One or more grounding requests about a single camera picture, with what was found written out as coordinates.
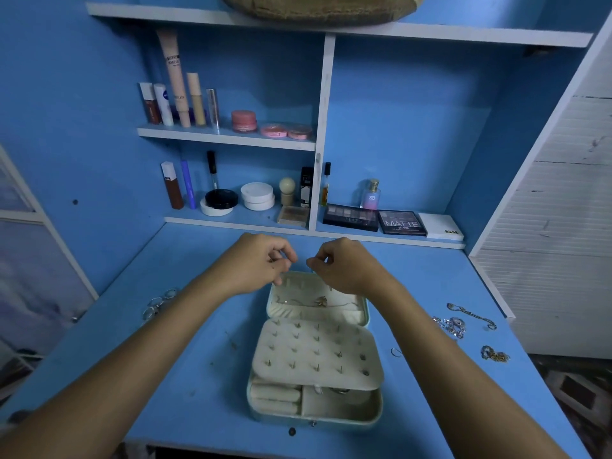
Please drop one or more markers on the person's left hand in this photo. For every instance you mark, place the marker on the person's left hand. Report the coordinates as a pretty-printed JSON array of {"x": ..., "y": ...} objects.
[{"x": 253, "y": 265}]

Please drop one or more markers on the person's right hand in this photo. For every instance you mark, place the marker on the person's right hand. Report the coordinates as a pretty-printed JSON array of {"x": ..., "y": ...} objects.
[{"x": 349, "y": 267}]

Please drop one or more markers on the cream jewellery box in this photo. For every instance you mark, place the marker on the cream jewellery box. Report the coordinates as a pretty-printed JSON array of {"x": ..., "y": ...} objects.
[{"x": 320, "y": 354}]

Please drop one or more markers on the pile of silver rings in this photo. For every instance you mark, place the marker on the pile of silver rings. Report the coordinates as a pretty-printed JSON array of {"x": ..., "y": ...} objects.
[{"x": 158, "y": 303}]

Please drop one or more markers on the person's left forearm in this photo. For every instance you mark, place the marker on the person's left forearm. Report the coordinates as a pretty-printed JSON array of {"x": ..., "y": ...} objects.
[{"x": 115, "y": 377}]

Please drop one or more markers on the person's right forearm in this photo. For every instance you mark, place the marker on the person's right forearm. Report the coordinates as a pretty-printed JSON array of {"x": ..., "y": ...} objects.
[{"x": 469, "y": 377}]

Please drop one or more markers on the white flat box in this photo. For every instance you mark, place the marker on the white flat box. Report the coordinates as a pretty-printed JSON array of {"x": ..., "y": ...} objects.
[{"x": 441, "y": 226}]

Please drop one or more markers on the dark eyeshadow palette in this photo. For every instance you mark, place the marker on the dark eyeshadow palette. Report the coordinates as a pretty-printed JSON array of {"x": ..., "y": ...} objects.
[{"x": 350, "y": 218}]

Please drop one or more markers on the square brown powder compact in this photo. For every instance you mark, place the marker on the square brown powder compact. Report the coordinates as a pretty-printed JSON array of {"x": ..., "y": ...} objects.
[{"x": 294, "y": 215}]

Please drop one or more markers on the white round cream jar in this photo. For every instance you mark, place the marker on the white round cream jar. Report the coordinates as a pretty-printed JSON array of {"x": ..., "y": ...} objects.
[{"x": 257, "y": 196}]

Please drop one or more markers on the black lettered eyeshadow palette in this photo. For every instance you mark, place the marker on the black lettered eyeshadow palette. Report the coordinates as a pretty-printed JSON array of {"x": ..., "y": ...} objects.
[{"x": 402, "y": 222}]

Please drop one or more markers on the white bowl black inside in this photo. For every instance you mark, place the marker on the white bowl black inside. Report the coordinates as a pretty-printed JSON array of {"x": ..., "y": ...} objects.
[{"x": 221, "y": 199}]

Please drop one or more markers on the small pink perfume bottle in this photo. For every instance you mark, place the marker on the small pink perfume bottle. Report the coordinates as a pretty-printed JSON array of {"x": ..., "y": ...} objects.
[{"x": 371, "y": 196}]

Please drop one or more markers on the beige makeup sponge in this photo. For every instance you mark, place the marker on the beige makeup sponge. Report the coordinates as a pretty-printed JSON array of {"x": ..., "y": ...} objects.
[{"x": 287, "y": 188}]

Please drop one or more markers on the thin dark cosmetic bottle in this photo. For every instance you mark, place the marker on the thin dark cosmetic bottle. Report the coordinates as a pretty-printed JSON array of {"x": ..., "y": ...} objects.
[{"x": 326, "y": 183}]

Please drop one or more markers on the black cosmetic bottle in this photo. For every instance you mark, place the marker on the black cosmetic bottle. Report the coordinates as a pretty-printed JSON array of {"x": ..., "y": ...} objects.
[{"x": 306, "y": 186}]

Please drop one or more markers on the blue cosmetic tube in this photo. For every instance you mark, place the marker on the blue cosmetic tube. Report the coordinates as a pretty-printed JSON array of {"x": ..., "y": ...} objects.
[{"x": 188, "y": 184}]

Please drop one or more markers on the black makeup brush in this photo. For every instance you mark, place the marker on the black makeup brush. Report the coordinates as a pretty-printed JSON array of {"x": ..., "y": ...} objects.
[{"x": 212, "y": 169}]

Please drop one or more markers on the brown lipstick tube white cap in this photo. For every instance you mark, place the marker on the brown lipstick tube white cap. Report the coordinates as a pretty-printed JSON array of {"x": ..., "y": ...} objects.
[{"x": 173, "y": 186}]

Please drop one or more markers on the pink flat compact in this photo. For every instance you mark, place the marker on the pink flat compact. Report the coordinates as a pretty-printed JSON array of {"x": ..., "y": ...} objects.
[
  {"x": 299, "y": 134},
  {"x": 274, "y": 131}
]

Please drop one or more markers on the pink round jar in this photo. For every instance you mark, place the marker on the pink round jar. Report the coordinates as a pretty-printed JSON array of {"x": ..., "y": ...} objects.
[{"x": 245, "y": 121}]

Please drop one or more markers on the short beige cosmetic tube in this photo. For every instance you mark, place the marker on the short beige cosmetic tube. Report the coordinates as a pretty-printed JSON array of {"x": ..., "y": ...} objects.
[{"x": 196, "y": 100}]

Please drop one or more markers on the white shelf unit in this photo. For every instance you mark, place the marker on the white shelf unit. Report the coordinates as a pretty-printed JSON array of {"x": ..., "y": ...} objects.
[{"x": 325, "y": 90}]

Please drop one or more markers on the white tube blue label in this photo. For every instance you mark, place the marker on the white tube blue label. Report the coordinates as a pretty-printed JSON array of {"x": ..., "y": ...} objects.
[{"x": 164, "y": 107}]

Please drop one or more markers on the tall beige cosmetic tube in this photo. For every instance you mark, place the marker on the tall beige cosmetic tube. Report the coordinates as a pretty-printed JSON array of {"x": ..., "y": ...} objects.
[{"x": 176, "y": 81}]

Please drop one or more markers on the white slatted cabinet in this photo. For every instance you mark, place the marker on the white slatted cabinet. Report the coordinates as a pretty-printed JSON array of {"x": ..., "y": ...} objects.
[{"x": 564, "y": 243}]

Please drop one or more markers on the white framed marbled panel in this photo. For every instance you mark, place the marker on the white framed marbled panel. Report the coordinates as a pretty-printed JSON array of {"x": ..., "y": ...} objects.
[{"x": 33, "y": 282}]

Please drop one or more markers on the tan woven basket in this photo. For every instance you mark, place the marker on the tan woven basket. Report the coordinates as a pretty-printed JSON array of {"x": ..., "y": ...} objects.
[{"x": 320, "y": 6}]

